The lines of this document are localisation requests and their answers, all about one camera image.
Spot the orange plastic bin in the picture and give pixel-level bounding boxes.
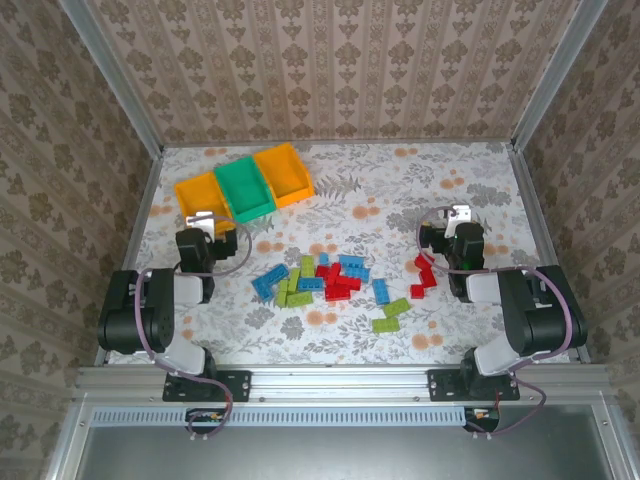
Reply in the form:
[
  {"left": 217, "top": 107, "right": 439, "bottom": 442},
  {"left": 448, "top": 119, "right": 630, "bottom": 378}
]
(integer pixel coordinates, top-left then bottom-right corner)
[
  {"left": 173, "top": 171, "right": 232, "bottom": 222},
  {"left": 253, "top": 142, "right": 316, "bottom": 209}
]

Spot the green plastic bin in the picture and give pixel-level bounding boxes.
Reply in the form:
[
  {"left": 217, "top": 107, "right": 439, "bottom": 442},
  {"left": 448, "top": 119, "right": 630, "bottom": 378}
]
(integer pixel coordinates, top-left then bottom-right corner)
[{"left": 213, "top": 155, "right": 278, "bottom": 224}]

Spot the floral tablecloth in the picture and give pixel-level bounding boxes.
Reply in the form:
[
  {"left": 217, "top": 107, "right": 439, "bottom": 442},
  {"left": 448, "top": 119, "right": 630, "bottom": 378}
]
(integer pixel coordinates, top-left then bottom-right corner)
[{"left": 107, "top": 142, "right": 584, "bottom": 366}]

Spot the grey metal panel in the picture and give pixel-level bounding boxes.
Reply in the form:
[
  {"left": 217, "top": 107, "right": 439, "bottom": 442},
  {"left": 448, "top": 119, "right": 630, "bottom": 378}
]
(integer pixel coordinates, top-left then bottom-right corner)
[{"left": 47, "top": 399, "right": 640, "bottom": 480}]

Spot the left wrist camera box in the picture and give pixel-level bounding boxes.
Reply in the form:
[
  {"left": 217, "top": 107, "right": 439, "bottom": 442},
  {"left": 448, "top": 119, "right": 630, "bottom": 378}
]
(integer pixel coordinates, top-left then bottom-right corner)
[{"left": 212, "top": 228, "right": 239, "bottom": 262}]

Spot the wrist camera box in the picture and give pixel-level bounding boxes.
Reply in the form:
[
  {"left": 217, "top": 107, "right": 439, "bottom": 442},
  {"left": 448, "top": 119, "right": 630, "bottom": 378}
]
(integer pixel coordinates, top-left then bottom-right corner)
[
  {"left": 418, "top": 224, "right": 449, "bottom": 257},
  {"left": 212, "top": 228, "right": 239, "bottom": 262}
]

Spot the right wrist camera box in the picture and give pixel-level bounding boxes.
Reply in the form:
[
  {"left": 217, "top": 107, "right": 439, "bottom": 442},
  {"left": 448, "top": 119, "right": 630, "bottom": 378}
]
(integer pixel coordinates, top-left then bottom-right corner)
[{"left": 418, "top": 224, "right": 449, "bottom": 257}]

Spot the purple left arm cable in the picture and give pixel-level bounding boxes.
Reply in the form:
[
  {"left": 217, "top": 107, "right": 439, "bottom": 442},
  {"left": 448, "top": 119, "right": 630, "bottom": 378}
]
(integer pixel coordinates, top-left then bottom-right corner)
[{"left": 128, "top": 215, "right": 253, "bottom": 441}]

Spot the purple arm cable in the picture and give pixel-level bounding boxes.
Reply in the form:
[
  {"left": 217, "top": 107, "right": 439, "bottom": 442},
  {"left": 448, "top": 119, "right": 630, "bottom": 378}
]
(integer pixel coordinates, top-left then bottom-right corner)
[
  {"left": 128, "top": 215, "right": 253, "bottom": 441},
  {"left": 417, "top": 205, "right": 576, "bottom": 441}
]

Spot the aluminium table side rail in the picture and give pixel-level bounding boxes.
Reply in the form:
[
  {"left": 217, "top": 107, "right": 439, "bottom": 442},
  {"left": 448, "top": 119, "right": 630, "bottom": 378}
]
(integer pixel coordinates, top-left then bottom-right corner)
[
  {"left": 507, "top": 142, "right": 594, "bottom": 364},
  {"left": 93, "top": 147, "right": 165, "bottom": 366}
]

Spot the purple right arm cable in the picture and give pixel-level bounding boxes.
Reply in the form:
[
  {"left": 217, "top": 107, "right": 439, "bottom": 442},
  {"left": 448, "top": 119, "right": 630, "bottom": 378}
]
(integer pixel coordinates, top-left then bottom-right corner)
[{"left": 417, "top": 205, "right": 576, "bottom": 441}]

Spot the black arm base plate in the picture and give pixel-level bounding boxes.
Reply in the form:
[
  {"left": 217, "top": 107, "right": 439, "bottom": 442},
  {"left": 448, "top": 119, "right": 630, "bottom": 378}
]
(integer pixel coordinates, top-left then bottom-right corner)
[
  {"left": 427, "top": 368, "right": 521, "bottom": 403},
  {"left": 162, "top": 368, "right": 252, "bottom": 403}
]

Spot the aluminium frame post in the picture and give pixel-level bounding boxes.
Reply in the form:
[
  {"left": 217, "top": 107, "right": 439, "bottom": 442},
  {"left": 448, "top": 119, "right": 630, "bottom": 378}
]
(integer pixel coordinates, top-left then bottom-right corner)
[
  {"left": 57, "top": 0, "right": 166, "bottom": 154},
  {"left": 509, "top": 0, "right": 611, "bottom": 151}
]

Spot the aluminium table edge rail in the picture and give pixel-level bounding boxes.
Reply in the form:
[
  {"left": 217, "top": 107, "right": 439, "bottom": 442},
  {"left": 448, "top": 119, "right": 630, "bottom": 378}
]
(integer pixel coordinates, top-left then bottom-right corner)
[{"left": 72, "top": 363, "right": 614, "bottom": 404}]

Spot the slotted grey cable duct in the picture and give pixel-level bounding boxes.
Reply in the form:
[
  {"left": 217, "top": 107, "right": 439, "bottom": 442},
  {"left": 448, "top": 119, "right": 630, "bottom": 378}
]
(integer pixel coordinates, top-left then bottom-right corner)
[{"left": 92, "top": 405, "right": 501, "bottom": 429}]

